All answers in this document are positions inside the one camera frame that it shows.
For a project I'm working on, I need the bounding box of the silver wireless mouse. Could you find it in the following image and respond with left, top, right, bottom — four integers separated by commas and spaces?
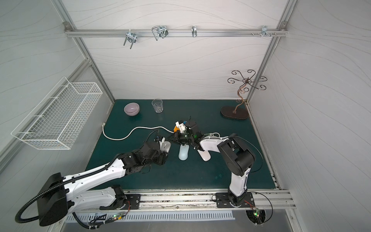
160, 141, 171, 154

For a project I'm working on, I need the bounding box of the light blue wireless mouse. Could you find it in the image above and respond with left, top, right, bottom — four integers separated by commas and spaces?
178, 145, 189, 161

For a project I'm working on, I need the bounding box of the white wireless mouse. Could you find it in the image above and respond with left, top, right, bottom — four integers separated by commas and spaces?
197, 150, 211, 161

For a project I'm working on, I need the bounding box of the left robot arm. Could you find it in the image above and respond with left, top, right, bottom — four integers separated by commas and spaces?
14, 140, 171, 226

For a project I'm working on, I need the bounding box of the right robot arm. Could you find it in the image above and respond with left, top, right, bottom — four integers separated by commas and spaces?
169, 120, 256, 208

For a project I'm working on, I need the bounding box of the pink bowl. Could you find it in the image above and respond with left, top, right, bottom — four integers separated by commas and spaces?
124, 102, 140, 117

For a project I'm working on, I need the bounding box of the brown metal jewelry stand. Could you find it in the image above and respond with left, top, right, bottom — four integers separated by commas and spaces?
220, 69, 268, 120

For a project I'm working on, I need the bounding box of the clear glass cup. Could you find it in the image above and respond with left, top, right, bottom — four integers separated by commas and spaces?
152, 99, 163, 114

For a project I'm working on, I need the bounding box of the metal clamp hook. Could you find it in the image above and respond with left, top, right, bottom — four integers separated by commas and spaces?
151, 26, 169, 41

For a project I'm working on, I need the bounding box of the metal u-bolt hook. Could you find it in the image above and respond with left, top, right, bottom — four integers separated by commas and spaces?
123, 30, 137, 49

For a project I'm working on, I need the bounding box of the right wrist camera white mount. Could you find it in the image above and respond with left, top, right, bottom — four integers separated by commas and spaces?
175, 121, 186, 133

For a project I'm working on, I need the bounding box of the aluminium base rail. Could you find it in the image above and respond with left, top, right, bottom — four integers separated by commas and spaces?
69, 188, 296, 213

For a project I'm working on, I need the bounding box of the white power strip cable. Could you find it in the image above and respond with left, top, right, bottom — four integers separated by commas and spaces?
101, 122, 221, 141

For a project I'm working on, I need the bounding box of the white vented cable duct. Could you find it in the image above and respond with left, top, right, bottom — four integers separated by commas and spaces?
64, 210, 235, 223

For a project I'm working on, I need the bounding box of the white wire basket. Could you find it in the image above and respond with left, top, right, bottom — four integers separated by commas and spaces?
11, 77, 102, 150

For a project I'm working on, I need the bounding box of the small metal ring hook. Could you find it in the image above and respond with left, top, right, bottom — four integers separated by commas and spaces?
191, 26, 197, 38

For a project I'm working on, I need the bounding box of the right metal bracket hook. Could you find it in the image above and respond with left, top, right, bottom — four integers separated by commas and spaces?
251, 26, 277, 38

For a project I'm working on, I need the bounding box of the aluminium crossbar rail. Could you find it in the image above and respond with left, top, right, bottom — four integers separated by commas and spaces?
65, 28, 288, 38

